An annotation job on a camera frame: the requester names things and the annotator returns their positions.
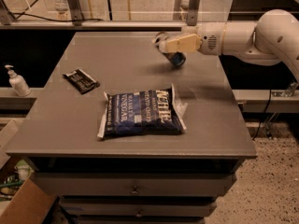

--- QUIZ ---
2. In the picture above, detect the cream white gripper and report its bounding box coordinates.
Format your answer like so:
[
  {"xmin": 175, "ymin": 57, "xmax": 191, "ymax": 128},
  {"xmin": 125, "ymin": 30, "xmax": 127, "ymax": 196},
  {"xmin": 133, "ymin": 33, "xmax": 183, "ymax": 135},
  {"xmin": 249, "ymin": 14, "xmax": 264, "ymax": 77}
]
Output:
[{"xmin": 158, "ymin": 22, "xmax": 224, "ymax": 55}]

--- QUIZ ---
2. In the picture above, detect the blue silver redbull can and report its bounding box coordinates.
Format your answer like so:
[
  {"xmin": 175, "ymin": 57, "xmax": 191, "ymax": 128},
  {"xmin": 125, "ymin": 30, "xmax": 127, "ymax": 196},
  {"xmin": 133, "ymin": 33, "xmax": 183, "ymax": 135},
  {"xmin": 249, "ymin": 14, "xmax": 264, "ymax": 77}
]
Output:
[{"xmin": 152, "ymin": 32, "xmax": 186, "ymax": 68}]

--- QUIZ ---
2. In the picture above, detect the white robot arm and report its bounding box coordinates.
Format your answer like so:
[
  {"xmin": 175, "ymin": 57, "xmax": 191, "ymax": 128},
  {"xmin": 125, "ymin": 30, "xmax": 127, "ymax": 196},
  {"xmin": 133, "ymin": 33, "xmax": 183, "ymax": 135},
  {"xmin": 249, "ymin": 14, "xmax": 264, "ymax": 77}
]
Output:
[{"xmin": 155, "ymin": 9, "xmax": 299, "ymax": 81}]

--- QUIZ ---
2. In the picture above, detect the blue kettle chips bag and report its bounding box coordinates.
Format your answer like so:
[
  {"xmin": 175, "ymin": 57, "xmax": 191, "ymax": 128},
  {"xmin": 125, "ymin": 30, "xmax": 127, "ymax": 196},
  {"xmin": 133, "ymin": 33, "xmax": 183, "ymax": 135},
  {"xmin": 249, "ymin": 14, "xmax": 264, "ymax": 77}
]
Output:
[{"xmin": 97, "ymin": 85, "xmax": 188, "ymax": 139}]

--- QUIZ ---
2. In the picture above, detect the black snack bar wrapper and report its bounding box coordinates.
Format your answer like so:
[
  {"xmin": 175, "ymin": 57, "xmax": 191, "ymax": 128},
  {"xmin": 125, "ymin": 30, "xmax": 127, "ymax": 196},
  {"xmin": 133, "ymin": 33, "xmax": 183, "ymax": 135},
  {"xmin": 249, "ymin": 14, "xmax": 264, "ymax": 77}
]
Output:
[{"xmin": 63, "ymin": 69, "xmax": 100, "ymax": 94}]

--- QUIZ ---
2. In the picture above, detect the grey drawer cabinet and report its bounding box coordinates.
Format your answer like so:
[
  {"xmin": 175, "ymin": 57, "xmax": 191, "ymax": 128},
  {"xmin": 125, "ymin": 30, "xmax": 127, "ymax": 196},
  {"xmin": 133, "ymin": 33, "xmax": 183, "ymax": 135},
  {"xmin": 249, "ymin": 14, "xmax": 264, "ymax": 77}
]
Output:
[{"xmin": 8, "ymin": 33, "xmax": 256, "ymax": 224}]

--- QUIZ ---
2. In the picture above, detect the top drawer metal knob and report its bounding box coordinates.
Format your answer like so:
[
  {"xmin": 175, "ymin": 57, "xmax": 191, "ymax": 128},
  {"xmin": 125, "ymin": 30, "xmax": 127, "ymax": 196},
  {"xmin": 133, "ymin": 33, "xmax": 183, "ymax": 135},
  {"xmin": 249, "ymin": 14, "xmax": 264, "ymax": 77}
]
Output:
[{"xmin": 130, "ymin": 187, "xmax": 140, "ymax": 196}]

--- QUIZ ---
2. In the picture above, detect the white pump soap bottle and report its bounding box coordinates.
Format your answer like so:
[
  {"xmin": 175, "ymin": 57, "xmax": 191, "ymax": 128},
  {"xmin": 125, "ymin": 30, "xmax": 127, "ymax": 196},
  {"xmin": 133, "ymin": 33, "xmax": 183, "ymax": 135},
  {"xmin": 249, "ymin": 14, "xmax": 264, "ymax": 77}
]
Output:
[{"xmin": 5, "ymin": 64, "xmax": 31, "ymax": 97}]

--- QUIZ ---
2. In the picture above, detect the brown cardboard box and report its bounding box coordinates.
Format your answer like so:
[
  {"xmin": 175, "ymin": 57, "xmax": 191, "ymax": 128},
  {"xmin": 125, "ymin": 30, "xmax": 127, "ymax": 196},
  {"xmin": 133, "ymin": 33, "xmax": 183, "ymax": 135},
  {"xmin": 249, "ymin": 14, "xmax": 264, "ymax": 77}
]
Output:
[{"xmin": 0, "ymin": 178, "xmax": 56, "ymax": 224}]

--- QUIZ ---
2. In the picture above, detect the black cable on floor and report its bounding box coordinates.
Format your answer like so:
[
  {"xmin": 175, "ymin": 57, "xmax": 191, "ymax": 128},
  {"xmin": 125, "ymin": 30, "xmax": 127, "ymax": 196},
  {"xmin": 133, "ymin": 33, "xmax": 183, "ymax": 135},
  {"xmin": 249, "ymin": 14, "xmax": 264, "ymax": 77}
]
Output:
[{"xmin": 11, "ymin": 12, "xmax": 104, "ymax": 23}]

